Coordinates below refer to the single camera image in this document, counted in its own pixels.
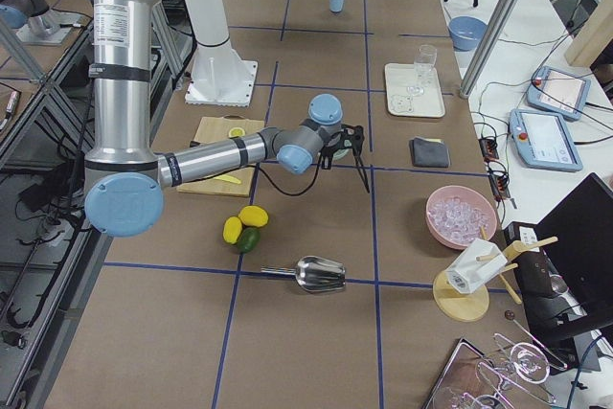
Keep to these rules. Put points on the metal ice scoop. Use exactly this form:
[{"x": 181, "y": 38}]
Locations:
[{"x": 314, "y": 274}]

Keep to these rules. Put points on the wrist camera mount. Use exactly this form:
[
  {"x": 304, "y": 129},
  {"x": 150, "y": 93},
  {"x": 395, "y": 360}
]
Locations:
[{"x": 352, "y": 138}]

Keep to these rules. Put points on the cream bear tray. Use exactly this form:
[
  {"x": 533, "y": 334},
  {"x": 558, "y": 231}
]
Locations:
[{"x": 400, "y": 103}]

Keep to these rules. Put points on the grey folded cloth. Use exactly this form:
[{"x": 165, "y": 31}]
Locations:
[{"x": 428, "y": 153}]

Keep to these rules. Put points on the yellow lemon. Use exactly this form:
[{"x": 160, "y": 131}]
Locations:
[
  {"x": 253, "y": 216},
  {"x": 232, "y": 229}
]

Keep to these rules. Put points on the lemon half slice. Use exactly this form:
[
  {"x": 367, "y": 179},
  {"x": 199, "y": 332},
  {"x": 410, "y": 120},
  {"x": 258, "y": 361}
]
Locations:
[{"x": 236, "y": 131}]

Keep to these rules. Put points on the teach pendant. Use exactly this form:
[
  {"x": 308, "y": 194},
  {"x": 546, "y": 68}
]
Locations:
[
  {"x": 543, "y": 140},
  {"x": 558, "y": 91}
]

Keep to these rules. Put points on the aluminium frame post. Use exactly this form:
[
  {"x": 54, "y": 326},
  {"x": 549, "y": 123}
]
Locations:
[{"x": 496, "y": 24}]

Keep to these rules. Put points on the pink bowl with ice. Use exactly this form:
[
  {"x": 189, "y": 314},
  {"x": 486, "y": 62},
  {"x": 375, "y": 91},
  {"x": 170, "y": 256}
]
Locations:
[{"x": 457, "y": 215}]

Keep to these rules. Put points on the wooden mug tree stand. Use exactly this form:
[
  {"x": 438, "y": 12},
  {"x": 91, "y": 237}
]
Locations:
[{"x": 472, "y": 307}]

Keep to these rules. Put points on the blue bowl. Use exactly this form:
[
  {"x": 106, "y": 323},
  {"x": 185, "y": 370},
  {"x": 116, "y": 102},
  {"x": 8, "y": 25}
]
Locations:
[{"x": 466, "y": 32}]

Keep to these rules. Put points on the teach pendant far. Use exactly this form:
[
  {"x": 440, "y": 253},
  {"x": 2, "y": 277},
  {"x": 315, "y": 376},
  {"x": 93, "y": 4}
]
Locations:
[{"x": 558, "y": 91}]

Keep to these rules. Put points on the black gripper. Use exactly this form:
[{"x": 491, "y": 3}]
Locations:
[{"x": 336, "y": 143}]

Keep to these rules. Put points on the white camera pole base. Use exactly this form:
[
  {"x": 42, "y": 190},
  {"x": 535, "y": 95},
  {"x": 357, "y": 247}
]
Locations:
[{"x": 219, "y": 76}]

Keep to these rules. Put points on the mint green bowl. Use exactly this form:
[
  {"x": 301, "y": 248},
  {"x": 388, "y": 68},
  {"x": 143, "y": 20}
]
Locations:
[{"x": 340, "y": 154}]

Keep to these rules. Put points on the teach pendant near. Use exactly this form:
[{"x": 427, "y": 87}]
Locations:
[{"x": 543, "y": 140}]

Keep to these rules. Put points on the light blue cup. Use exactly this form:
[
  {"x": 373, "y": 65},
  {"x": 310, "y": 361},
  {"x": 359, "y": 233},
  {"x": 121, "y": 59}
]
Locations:
[{"x": 336, "y": 6}]

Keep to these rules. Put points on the clear wine glass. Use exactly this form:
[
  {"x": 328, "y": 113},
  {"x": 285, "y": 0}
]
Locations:
[{"x": 423, "y": 70}]

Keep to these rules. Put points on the yellow plastic knife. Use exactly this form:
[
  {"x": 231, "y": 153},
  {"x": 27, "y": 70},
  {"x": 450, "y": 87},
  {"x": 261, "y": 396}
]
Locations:
[{"x": 228, "y": 178}]

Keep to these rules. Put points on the green lime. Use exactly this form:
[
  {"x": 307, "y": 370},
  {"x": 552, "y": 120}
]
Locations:
[{"x": 248, "y": 239}]

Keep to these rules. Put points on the wooden cutting board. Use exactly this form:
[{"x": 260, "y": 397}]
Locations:
[{"x": 213, "y": 129}]

